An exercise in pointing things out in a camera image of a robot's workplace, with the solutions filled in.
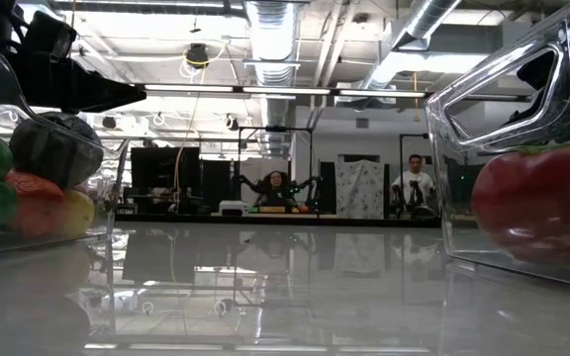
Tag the white box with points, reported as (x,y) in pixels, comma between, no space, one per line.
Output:
(233,207)

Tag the black cabinet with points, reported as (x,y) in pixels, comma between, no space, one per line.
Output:
(163,173)

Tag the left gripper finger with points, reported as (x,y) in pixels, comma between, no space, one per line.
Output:
(82,89)

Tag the orange carrot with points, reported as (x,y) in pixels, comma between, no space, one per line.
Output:
(37,217)

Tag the background black robot arm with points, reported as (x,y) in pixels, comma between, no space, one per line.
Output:
(310,185)
(246,188)

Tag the yellow banana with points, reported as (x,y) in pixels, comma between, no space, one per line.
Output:
(78,212)

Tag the smooth silver air duct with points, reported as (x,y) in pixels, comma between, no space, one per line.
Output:
(413,29)

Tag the person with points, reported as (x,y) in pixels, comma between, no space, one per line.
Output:
(413,183)
(275,190)

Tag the black stand frame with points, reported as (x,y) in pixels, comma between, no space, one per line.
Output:
(400,163)
(275,128)

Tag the dark purple onion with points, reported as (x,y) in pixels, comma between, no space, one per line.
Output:
(55,151)

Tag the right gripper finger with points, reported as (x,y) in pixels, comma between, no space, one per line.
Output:
(527,116)

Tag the floral cloth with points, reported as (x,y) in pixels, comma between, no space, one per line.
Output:
(359,188)

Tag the ceiling light strip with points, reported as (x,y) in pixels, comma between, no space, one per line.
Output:
(381,93)
(285,90)
(188,88)

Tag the black dome camera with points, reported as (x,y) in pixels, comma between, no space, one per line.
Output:
(197,54)

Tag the ribbed silver air duct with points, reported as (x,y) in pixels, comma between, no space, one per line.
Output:
(272,49)

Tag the wall vent grille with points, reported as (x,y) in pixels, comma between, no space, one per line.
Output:
(361,123)

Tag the red tomato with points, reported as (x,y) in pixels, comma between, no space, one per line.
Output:
(537,207)

